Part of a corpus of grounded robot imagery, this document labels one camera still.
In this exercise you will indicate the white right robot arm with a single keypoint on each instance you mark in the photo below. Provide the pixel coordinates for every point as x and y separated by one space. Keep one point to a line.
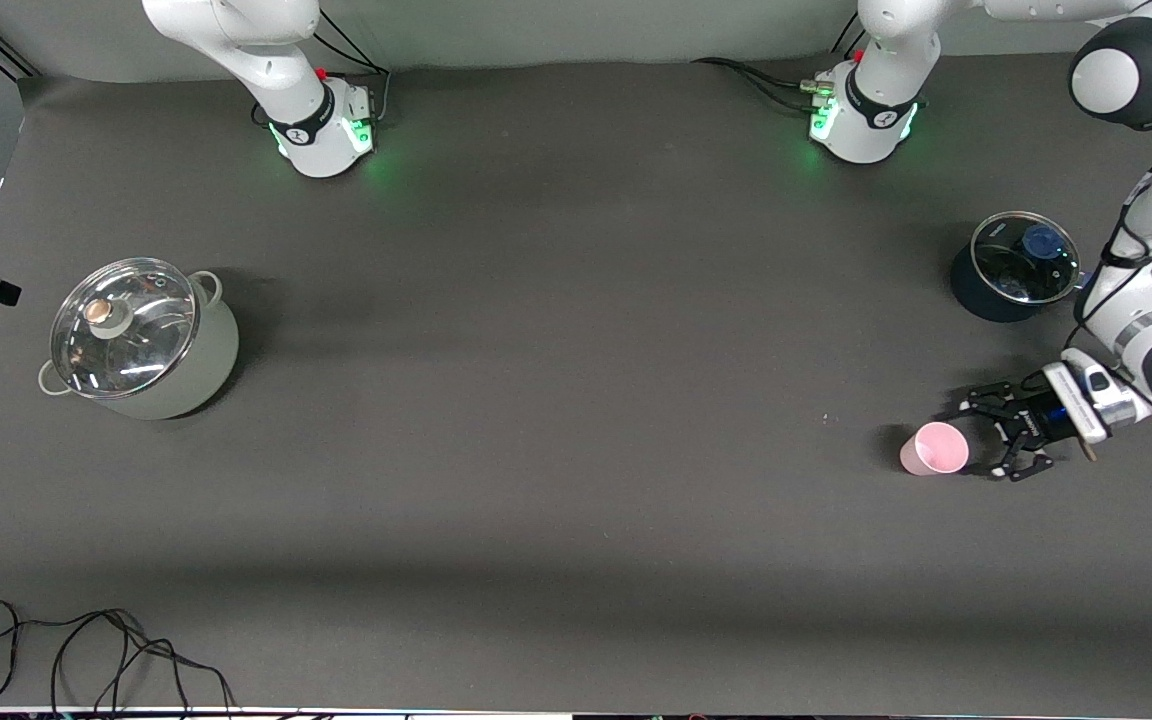
316 130

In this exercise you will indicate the dark blue saucepan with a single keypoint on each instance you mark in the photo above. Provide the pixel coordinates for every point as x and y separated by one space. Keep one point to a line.
971 295

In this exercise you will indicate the pink plastic cup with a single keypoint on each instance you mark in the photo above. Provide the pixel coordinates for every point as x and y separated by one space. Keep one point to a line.
936 450

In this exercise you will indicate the grey-green cooking pot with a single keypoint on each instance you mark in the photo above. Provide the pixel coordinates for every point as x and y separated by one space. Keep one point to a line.
206 370

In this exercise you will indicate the glass pot lid beige knob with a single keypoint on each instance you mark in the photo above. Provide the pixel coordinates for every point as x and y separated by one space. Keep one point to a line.
136 340

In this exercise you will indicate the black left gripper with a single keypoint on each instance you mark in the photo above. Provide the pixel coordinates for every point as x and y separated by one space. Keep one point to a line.
1039 421

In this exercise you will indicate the glass saucepan lid blue knob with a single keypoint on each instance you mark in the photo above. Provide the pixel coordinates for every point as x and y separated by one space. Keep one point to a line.
1021 275

